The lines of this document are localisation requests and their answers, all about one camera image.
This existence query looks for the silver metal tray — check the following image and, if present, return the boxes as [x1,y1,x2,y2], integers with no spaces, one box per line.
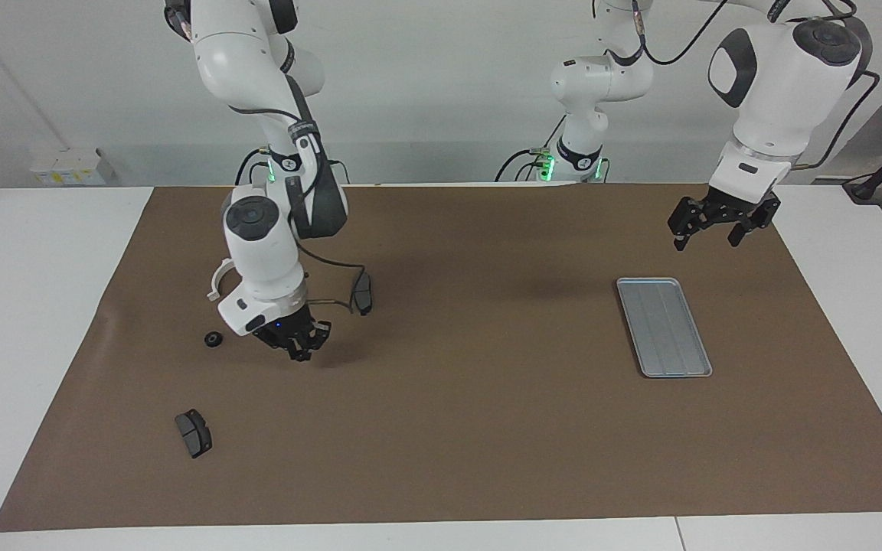
[616,277,714,379]

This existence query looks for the long dark brake pad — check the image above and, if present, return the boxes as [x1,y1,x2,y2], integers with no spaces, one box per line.
[352,272,375,316]

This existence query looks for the short dark brake pad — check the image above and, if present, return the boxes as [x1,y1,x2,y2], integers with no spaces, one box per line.
[175,409,213,459]

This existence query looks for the brown table mat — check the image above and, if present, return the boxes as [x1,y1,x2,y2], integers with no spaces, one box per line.
[0,182,882,533]

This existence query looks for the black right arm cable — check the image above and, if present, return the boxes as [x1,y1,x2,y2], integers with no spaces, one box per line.
[227,103,369,315]

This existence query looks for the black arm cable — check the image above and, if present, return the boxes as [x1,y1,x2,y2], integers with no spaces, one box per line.
[227,103,369,315]
[594,0,882,171]

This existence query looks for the white curved plastic bracket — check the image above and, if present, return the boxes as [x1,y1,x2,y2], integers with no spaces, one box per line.
[207,259,237,302]

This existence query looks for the black base cables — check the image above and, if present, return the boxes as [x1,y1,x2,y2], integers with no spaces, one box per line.
[495,115,568,183]

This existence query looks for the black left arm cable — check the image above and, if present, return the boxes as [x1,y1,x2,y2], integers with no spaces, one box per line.
[594,0,882,171]

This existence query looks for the white wall box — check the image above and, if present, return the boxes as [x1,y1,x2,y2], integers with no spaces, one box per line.
[30,149,116,186]

